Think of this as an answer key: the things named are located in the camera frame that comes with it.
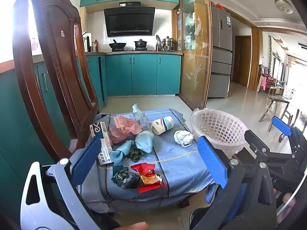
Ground person's right hand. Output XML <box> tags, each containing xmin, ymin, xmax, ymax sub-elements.
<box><xmin>275</xmin><ymin>189</ymin><xmax>298</xmax><ymax>223</ymax></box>

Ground carved wooden chair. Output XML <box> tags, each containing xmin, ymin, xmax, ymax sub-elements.
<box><xmin>12</xmin><ymin>0</ymin><xmax>101</xmax><ymax>164</ymax></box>

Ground clear plastic wrapper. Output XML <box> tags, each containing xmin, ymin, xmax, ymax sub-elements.
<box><xmin>132</xmin><ymin>103</ymin><xmax>154</xmax><ymax>133</ymax></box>

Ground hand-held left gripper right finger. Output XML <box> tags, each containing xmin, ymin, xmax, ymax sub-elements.
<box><xmin>197</xmin><ymin>136</ymin><xmax>277</xmax><ymax>230</ymax></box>

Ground silver refrigerator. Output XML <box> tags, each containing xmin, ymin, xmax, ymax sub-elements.
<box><xmin>207</xmin><ymin>5</ymin><xmax>233</xmax><ymax>99</ymax></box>

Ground white barcode box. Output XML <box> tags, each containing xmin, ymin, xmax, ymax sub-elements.
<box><xmin>89</xmin><ymin>121</ymin><xmax>114</xmax><ymax>166</ymax></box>

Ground blue striped cloth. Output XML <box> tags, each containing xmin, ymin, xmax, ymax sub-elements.
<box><xmin>72</xmin><ymin>108</ymin><xmax>215</xmax><ymax>212</ymax></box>

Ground black range hood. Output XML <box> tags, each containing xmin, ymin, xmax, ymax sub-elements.
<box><xmin>104</xmin><ymin>2</ymin><xmax>156</xmax><ymax>38</ymax></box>

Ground steel steamer pot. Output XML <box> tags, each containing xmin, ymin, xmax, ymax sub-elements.
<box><xmin>162</xmin><ymin>36</ymin><xmax>177</xmax><ymax>51</ymax></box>

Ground etched glass sliding door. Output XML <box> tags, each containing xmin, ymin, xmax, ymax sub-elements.
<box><xmin>179</xmin><ymin>0</ymin><xmax>213</xmax><ymax>111</ymax></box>

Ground small light blue mask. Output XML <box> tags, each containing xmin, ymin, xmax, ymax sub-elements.
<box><xmin>111</xmin><ymin>140</ymin><xmax>135</xmax><ymax>166</ymax></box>

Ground ceiling fan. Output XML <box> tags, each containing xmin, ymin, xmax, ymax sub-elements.
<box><xmin>275</xmin><ymin>0</ymin><xmax>294</xmax><ymax>14</ymax></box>

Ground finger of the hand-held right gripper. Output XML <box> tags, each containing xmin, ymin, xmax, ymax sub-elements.
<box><xmin>272</xmin><ymin>116</ymin><xmax>307</xmax><ymax>154</ymax></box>
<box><xmin>245</xmin><ymin>130</ymin><xmax>292</xmax><ymax>160</ymax></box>

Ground white paper cup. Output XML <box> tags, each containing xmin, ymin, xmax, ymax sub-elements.
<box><xmin>152</xmin><ymin>116</ymin><xmax>175</xmax><ymax>135</ymax></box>

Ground round wooden stool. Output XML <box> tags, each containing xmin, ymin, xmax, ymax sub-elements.
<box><xmin>258</xmin><ymin>95</ymin><xmax>291</xmax><ymax>132</ymax></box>

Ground gas stove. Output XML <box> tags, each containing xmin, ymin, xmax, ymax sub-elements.
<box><xmin>106</xmin><ymin>48</ymin><xmax>156</xmax><ymax>53</ymax></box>

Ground white plastic mesh basket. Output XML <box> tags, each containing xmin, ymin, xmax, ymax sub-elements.
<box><xmin>190</xmin><ymin>108</ymin><xmax>249</xmax><ymax>158</ymax></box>

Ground white paper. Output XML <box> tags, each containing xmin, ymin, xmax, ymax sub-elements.
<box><xmin>174</xmin><ymin>130</ymin><xmax>194</xmax><ymax>147</ymax></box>

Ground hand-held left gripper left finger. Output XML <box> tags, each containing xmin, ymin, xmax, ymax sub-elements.
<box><xmin>20</xmin><ymin>136</ymin><xmax>102</xmax><ymax>230</ymax></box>

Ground wooden door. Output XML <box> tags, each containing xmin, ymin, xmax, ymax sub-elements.
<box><xmin>234</xmin><ymin>35</ymin><xmax>251</xmax><ymax>87</ymax></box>

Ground teal lower kitchen cabinets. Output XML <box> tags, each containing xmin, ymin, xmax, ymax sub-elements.
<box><xmin>0</xmin><ymin>53</ymin><xmax>183</xmax><ymax>180</ymax></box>

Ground hanging green vine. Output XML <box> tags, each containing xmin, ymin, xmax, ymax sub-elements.
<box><xmin>269</xmin><ymin>35</ymin><xmax>274</xmax><ymax>75</ymax></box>

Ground black silver wrapper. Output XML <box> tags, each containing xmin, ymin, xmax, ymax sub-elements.
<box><xmin>121</xmin><ymin>174</ymin><xmax>141</xmax><ymax>189</ymax></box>

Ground pink cloth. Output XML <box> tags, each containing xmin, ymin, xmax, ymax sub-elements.
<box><xmin>260</xmin><ymin>75</ymin><xmax>269</xmax><ymax>92</ymax></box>

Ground black wok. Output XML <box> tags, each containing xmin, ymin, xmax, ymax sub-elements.
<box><xmin>109</xmin><ymin>39</ymin><xmax>127</xmax><ymax>50</ymax></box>

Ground dark green foil wrapper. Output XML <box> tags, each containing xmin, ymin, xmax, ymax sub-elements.
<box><xmin>128</xmin><ymin>147</ymin><xmax>144</xmax><ymax>163</ymax></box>
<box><xmin>111</xmin><ymin>165</ymin><xmax>130</xmax><ymax>187</ymax></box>

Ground pink plastic bag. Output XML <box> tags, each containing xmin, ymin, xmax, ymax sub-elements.
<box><xmin>108</xmin><ymin>115</ymin><xmax>144</xmax><ymax>145</ymax></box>

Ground black water dispenser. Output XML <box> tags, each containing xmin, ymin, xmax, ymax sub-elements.
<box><xmin>86</xmin><ymin>32</ymin><xmax>93</xmax><ymax>53</ymax></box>

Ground large light blue mask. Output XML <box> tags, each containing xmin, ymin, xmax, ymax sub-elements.
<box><xmin>134</xmin><ymin>131</ymin><xmax>154</xmax><ymax>154</ymax></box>

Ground red snack wrapper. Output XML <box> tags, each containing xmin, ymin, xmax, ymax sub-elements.
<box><xmin>131</xmin><ymin>163</ymin><xmax>166</xmax><ymax>194</ymax></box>

